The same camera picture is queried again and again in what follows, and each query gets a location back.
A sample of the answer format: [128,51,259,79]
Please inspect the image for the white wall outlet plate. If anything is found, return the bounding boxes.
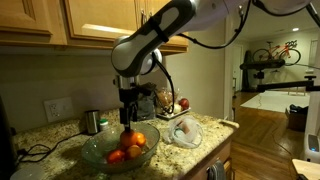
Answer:
[43,96,75,124]

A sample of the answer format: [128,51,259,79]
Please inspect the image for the round glass lid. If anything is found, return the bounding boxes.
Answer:
[9,163,45,180]

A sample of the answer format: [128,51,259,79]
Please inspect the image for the red bicycle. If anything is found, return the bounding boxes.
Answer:
[251,39,302,66]

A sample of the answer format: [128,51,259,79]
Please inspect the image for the stainless steel cup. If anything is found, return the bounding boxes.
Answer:
[84,109,101,136]

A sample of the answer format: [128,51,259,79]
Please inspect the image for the black power cable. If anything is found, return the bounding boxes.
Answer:
[16,131,88,164]

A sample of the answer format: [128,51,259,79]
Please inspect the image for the orange red peach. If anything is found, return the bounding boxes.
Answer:
[134,132,148,148]

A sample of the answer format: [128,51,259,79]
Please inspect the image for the pale yellow peach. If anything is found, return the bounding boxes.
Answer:
[181,123,198,135]

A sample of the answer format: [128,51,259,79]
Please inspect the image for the white appliance with blue light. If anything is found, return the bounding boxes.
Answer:
[300,133,320,164]

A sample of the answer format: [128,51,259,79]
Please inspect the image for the white bottle green cap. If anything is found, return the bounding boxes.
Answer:
[99,118,110,132]

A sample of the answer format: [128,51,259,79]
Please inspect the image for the white onion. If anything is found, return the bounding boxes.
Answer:
[172,103,183,115]

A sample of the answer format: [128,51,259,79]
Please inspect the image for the wooden drawer front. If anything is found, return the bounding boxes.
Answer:
[213,141,233,166]

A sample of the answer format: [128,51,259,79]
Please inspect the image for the dark box on floor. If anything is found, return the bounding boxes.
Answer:
[285,103,310,132]

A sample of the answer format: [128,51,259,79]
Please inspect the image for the white floor rug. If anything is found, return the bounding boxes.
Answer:
[240,90,312,114]

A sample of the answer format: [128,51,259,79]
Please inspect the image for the deep red peach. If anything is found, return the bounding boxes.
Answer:
[106,149,126,165]

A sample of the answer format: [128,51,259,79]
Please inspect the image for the light wooden board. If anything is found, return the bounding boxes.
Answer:
[291,158,320,180]

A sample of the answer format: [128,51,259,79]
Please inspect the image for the red onion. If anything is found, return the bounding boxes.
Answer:
[178,97,190,111]

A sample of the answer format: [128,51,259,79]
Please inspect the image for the clear bag of bread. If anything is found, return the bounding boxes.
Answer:
[155,87,180,116]

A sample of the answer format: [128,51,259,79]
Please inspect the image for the grey striped hanging towel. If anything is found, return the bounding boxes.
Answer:
[206,159,228,180]

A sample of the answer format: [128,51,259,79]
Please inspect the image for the bright orange peach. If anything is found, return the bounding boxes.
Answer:
[119,129,138,148]

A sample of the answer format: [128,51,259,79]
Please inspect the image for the large glass bowl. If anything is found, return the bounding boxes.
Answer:
[80,121,161,175]

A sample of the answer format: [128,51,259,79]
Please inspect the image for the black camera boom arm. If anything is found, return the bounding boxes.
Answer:
[255,75,320,93]

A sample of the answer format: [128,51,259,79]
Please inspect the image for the small dark tray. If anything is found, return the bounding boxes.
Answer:
[155,107,192,121]

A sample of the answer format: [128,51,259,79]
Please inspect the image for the clear plastic bag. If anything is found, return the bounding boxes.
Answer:
[163,115,204,149]

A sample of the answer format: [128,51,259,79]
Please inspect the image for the black kitchen appliance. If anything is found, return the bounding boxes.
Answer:
[0,96,18,172]

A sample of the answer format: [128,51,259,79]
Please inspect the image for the black stereo camera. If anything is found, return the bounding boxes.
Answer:
[239,58,287,72]

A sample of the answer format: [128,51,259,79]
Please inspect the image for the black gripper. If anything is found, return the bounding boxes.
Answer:
[118,83,158,133]

